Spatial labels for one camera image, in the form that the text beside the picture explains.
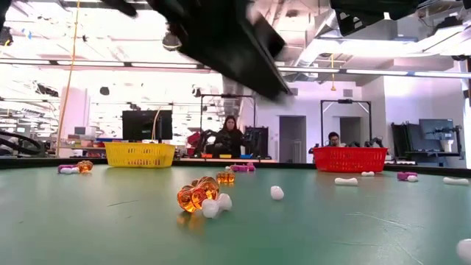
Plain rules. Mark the silver ventilation duct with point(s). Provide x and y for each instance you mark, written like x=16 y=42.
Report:
x=232 y=105

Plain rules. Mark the black dome lamp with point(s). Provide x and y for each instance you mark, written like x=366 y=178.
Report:
x=105 y=90

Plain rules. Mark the small yellow bin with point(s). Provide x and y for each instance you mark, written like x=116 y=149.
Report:
x=225 y=156

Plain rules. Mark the long LED light bar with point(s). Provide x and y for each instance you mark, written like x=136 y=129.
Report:
x=92 y=63

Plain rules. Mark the red plastic basket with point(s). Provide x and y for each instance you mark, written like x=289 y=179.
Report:
x=351 y=160

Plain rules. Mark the small orange bin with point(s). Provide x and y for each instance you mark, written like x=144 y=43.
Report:
x=207 y=156

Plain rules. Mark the black background robot arm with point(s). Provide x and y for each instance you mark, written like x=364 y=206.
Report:
x=371 y=141

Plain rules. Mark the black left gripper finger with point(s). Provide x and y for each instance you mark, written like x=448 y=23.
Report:
x=266 y=38
x=243 y=66

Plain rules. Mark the black ceiling device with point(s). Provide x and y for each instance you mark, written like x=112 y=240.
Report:
x=171 y=40

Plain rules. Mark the black desk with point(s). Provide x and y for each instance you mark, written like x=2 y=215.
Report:
x=438 y=154

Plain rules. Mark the dark desk monitor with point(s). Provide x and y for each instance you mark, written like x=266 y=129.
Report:
x=436 y=129

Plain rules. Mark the green table mat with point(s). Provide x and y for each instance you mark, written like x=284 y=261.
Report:
x=110 y=221

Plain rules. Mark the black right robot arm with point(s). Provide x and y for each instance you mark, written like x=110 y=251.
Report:
x=368 y=7

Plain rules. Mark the orange plastic pumpkin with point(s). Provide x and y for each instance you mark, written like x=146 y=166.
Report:
x=191 y=199
x=84 y=166
x=209 y=185
x=225 y=177

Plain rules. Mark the black gantry frame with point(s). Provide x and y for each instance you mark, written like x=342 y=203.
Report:
x=228 y=95
x=346 y=101

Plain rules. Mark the yellow plastic basket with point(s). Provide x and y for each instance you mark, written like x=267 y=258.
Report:
x=140 y=155

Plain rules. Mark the small blue bin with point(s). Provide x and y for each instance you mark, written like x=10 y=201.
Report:
x=245 y=156

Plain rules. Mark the black computer monitor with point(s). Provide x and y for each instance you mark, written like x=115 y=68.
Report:
x=147 y=125

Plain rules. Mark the person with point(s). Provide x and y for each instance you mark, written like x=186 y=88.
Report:
x=333 y=139
x=230 y=138

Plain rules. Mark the grey door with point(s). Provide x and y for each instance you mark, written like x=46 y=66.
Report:
x=349 y=127
x=292 y=140

